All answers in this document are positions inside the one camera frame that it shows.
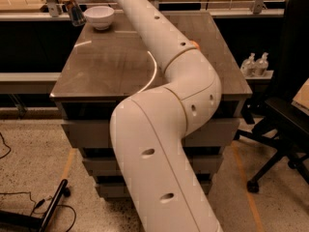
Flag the red bull can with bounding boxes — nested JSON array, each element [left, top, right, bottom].
[[65, 1, 86, 27]]

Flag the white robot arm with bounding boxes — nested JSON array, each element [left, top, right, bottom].
[[110, 0, 223, 232]]

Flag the white bowl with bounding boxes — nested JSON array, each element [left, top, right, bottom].
[[84, 6, 115, 30]]

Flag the grey drawer cabinet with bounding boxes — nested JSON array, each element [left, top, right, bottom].
[[50, 12, 251, 187]]

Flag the orange fruit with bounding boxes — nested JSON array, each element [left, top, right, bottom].
[[190, 41, 201, 51]]

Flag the clear pump bottle left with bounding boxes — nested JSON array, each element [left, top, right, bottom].
[[240, 53, 255, 77]]

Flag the clear pump bottle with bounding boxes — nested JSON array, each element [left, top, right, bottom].
[[254, 52, 268, 76], [240, 53, 255, 77]]

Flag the top grey drawer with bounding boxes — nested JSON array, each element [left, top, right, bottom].
[[62, 118, 239, 148]]

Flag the clear pump bottle right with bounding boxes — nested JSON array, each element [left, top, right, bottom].
[[254, 52, 268, 76]]

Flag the black stand base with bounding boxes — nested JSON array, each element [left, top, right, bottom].
[[0, 179, 71, 232]]

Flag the black office chair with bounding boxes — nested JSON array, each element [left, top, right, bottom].
[[237, 0, 309, 192]]

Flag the metal railing frame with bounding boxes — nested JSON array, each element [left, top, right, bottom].
[[38, 0, 291, 18]]

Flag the black floor cable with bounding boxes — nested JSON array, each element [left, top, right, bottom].
[[0, 132, 77, 232]]

